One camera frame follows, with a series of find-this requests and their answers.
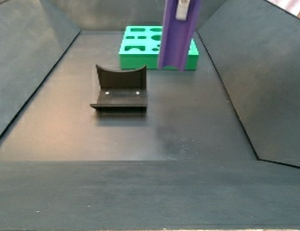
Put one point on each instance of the green foam shape board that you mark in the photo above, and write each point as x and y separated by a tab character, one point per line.
140	47

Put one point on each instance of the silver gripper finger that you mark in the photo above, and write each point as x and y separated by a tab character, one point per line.
183	9

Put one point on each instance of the black curved holder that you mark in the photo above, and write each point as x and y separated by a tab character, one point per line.
122	88

